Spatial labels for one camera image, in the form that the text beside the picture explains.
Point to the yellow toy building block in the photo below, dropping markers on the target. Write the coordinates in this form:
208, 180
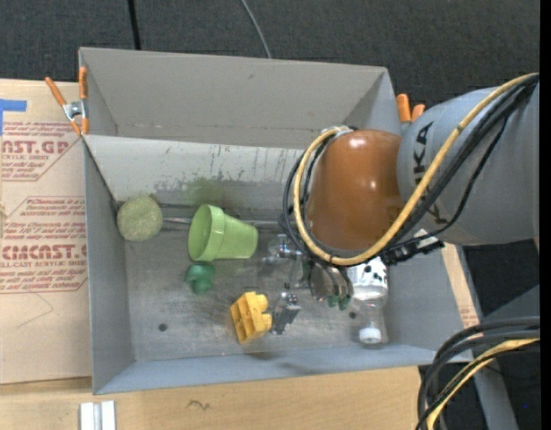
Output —
250, 317

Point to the light green plastic cup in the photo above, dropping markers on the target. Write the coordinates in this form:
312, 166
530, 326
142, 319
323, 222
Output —
226, 235

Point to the pale green fuzzy ball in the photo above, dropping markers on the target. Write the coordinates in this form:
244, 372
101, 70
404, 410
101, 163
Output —
140, 218

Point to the small dark green toy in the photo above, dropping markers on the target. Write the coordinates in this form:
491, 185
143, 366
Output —
200, 277

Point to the clear plastic bottle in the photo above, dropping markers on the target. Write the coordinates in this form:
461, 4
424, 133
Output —
370, 303

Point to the black cylinder on white bracket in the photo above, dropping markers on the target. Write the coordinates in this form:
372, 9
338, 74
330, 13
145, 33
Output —
407, 250

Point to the brown cardboard board, red print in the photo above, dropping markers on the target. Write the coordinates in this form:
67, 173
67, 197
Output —
42, 312

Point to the grey metal bin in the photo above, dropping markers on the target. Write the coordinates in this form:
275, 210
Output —
190, 325

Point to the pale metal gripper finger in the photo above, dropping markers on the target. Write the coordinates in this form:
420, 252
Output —
287, 251
286, 312

